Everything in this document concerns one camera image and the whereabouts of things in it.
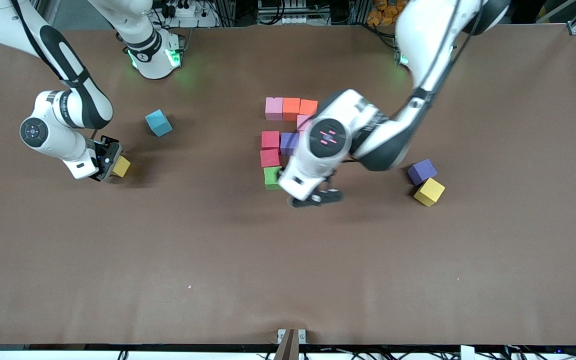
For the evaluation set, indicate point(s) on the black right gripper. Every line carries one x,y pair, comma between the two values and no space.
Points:
103,156

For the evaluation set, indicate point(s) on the yellow foam cube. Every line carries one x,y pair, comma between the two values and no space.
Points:
122,167
429,191

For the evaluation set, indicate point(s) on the red foam cube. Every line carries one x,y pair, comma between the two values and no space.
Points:
270,140
269,158

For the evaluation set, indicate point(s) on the green foam cube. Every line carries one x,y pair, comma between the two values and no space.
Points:
271,178

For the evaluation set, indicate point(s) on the pink foam cube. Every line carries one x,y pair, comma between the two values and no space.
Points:
302,121
274,109

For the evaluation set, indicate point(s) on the purple foam cube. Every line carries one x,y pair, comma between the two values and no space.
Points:
288,143
422,171

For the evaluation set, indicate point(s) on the orange foam cube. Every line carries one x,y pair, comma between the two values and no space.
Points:
291,109
309,106

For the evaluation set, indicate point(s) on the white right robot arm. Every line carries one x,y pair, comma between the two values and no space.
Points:
63,125

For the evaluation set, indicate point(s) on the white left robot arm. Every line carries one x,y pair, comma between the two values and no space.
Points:
348,135

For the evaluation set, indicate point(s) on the light blue foam cube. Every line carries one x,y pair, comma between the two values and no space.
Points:
158,122

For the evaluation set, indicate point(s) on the orange bagged items pile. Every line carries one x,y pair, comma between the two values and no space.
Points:
385,12

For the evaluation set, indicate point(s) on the metal bracket with post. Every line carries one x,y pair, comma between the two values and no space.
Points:
291,345

